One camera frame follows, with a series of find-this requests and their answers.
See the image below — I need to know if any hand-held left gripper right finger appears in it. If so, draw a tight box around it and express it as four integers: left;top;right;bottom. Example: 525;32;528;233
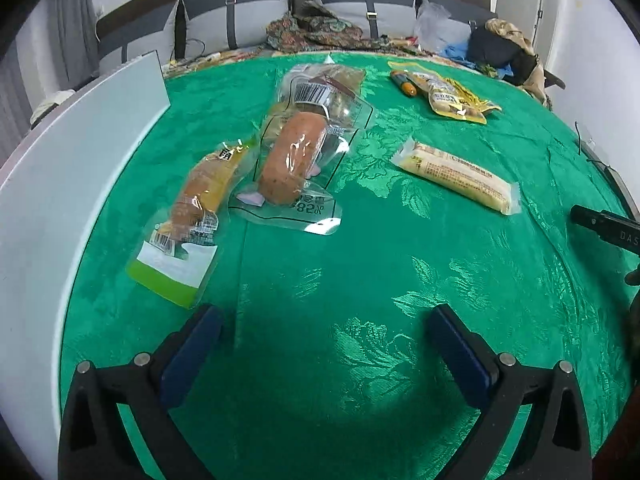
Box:
427;304;593;480

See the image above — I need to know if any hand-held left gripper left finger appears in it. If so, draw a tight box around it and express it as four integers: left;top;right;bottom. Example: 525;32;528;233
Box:
57;304;224;480

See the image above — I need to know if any long yellow snack packet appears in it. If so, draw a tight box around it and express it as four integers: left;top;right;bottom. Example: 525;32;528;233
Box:
387;60;488;126

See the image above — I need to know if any sausage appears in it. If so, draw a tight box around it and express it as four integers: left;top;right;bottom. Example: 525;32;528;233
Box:
227;77;377;237

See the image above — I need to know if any green patterned tablecloth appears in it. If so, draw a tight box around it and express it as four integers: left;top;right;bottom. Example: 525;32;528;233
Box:
59;50;640;480

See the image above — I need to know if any long cream snack packet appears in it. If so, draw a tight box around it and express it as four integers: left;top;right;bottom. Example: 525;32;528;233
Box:
390;137;522;217

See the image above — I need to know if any bread in green yellow packet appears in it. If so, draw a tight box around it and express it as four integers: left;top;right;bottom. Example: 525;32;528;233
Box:
125;137;262;309

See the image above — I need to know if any black bag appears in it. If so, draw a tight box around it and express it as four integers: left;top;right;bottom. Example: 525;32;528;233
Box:
466;25;540;86

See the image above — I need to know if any white board panel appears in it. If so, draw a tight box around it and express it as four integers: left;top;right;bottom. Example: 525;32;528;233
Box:
0;50;172;480

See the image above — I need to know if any tan patterned cloth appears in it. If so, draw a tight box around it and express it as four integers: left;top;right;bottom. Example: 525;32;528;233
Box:
485;17;566;111

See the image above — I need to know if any blue plastic item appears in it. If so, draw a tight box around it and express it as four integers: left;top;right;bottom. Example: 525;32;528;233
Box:
442;44;513;79

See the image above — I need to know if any orange and dark sausage stick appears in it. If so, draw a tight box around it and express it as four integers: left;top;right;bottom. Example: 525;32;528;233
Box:
390;71;419;97

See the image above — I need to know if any clear plastic bag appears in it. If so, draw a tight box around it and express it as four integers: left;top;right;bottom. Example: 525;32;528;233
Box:
414;2;472;57

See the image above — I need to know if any white crumpled cloth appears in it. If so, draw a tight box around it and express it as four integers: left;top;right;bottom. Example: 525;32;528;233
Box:
29;89;77;128

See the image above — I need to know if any gold and clear snack packet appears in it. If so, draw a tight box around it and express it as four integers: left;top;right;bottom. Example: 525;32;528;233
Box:
280;62;367;98

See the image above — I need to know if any black cable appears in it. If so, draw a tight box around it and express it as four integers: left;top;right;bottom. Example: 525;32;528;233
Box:
574;121;628;186

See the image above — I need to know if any light grey strapped cushion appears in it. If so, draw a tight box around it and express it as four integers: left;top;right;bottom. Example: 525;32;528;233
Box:
174;0;294;57

